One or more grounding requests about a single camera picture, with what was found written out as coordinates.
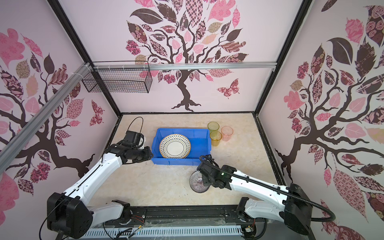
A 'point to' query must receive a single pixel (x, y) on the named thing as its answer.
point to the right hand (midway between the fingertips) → (206, 176)
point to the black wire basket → (118, 80)
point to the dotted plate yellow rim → (175, 146)
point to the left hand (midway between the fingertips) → (151, 157)
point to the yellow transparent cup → (215, 136)
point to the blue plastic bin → (200, 140)
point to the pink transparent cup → (227, 132)
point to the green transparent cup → (213, 126)
